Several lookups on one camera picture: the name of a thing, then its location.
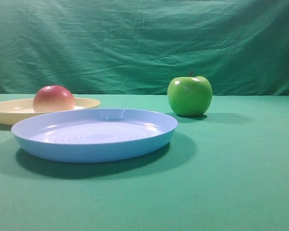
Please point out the red yellow round bread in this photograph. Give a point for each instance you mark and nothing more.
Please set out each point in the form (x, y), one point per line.
(53, 98)

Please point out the blue plastic plate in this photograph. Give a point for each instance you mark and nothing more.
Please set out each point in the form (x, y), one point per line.
(94, 135)

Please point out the yellow plastic plate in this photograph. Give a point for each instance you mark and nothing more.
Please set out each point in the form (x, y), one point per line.
(13, 111)

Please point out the green apple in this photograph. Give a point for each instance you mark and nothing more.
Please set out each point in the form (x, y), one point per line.
(189, 96)

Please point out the green table cloth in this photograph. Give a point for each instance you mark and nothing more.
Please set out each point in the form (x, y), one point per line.
(226, 171)

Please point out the green backdrop cloth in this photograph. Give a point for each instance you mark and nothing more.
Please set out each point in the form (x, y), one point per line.
(139, 46)

